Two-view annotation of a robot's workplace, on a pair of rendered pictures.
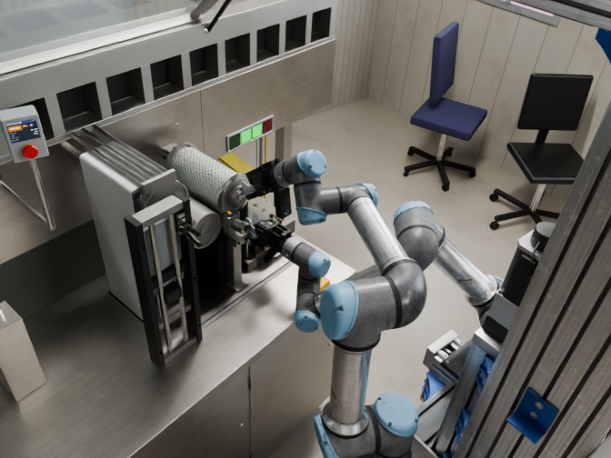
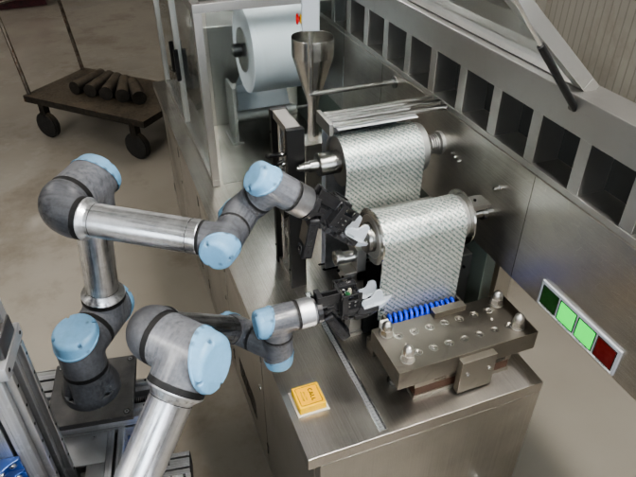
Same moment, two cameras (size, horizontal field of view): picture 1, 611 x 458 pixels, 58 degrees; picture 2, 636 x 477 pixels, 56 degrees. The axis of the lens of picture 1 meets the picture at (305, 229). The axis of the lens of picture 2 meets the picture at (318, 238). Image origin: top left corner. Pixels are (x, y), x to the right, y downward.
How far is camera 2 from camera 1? 2.10 m
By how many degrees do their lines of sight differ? 87
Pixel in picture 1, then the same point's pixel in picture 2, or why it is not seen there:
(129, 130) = (464, 141)
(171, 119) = (498, 175)
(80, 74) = (453, 47)
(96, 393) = not seen: hidden behind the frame
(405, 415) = (63, 331)
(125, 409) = (254, 238)
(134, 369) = not seen: hidden behind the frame
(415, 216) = (179, 322)
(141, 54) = (498, 71)
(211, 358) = (265, 288)
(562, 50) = not seen: outside the picture
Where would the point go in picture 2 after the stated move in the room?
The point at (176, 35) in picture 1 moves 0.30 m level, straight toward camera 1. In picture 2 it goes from (535, 80) to (399, 67)
